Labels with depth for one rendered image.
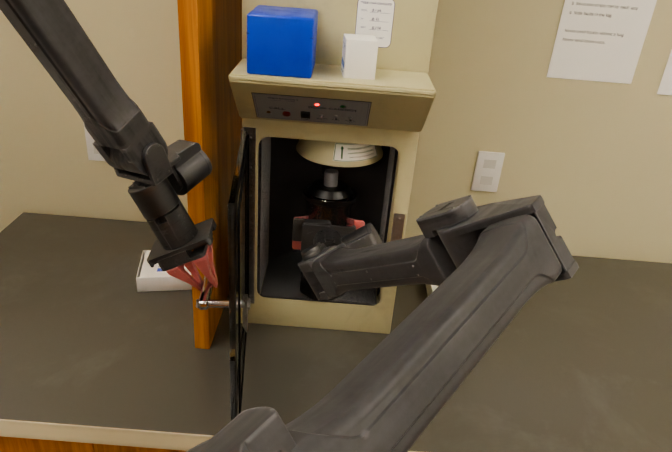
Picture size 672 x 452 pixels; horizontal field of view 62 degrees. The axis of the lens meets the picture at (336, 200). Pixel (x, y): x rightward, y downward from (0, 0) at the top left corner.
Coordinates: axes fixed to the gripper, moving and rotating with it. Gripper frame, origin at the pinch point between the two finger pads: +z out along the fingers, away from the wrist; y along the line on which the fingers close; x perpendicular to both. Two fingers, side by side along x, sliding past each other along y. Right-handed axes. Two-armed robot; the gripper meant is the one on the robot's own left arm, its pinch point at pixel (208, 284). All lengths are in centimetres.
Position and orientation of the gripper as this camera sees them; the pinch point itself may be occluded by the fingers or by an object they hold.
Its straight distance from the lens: 93.0
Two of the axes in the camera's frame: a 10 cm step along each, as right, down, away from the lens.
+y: -9.3, 3.6, 1.0
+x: 0.7, 4.4, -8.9
